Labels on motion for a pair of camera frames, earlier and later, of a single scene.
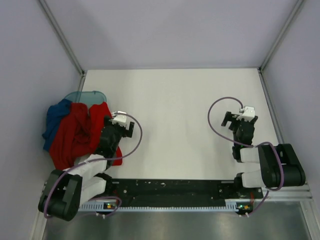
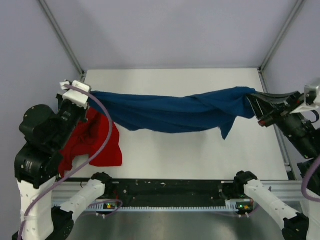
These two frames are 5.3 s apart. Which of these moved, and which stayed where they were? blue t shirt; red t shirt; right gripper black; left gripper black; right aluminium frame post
Moved: left gripper black; right gripper black; blue t shirt
Stayed: red t shirt; right aluminium frame post
